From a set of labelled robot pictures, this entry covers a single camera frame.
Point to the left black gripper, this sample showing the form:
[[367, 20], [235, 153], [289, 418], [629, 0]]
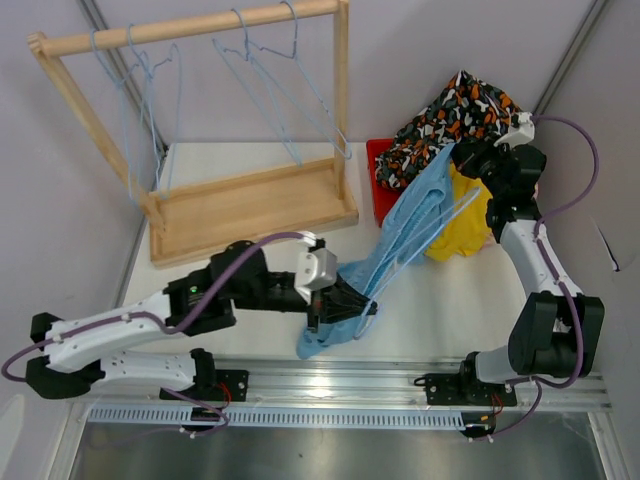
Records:
[[333, 305]]

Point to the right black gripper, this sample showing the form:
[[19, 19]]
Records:
[[468, 156]]

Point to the camouflage orange black shorts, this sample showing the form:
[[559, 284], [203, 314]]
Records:
[[467, 108]]

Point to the yellow shorts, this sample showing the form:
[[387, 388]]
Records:
[[468, 233]]

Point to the light blue shorts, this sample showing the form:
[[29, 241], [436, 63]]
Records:
[[436, 175]]

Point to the blue hanger of pink shorts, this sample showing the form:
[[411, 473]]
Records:
[[310, 85]]

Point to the blue hanger of camouflage shorts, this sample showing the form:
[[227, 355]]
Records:
[[160, 100]]

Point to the light blue wire hanger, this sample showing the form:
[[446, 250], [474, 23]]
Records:
[[144, 147]]

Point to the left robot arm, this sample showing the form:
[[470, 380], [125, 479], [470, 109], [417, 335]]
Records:
[[78, 356]]

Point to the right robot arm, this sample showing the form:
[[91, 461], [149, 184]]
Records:
[[555, 337]]

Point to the red plastic tray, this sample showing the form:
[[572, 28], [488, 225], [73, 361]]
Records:
[[383, 199]]

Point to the wooden clothes rack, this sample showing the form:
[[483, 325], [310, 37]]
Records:
[[191, 222]]

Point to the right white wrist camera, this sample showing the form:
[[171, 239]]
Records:
[[521, 131]]

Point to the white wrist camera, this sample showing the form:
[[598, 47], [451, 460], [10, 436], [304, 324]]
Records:
[[316, 267], [521, 131]]

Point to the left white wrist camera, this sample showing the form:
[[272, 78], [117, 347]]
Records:
[[316, 267]]

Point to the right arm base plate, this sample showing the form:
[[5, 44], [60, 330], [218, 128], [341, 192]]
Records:
[[443, 389]]

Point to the aluminium mounting rail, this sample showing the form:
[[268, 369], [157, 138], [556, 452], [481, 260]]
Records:
[[382, 395]]

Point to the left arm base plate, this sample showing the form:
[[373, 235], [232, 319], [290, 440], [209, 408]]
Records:
[[223, 385]]

